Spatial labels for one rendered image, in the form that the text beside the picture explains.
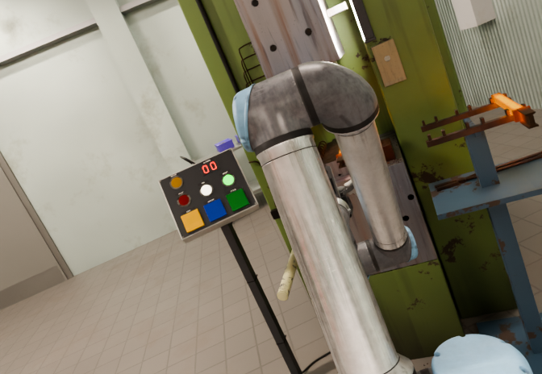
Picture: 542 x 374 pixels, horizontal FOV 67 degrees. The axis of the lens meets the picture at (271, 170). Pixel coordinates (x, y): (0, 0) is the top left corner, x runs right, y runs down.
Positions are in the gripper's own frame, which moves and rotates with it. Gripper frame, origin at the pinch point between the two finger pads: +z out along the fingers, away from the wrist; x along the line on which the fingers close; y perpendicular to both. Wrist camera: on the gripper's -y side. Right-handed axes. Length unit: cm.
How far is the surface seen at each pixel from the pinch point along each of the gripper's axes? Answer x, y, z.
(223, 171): -47, -13, 21
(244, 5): -13, -70, 30
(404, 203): 17.4, 25.2, 24.5
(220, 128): -185, -1, 366
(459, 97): 57, 6, 88
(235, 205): -44.8, 0.5, 12.5
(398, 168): 19.9, 10.3, 24.4
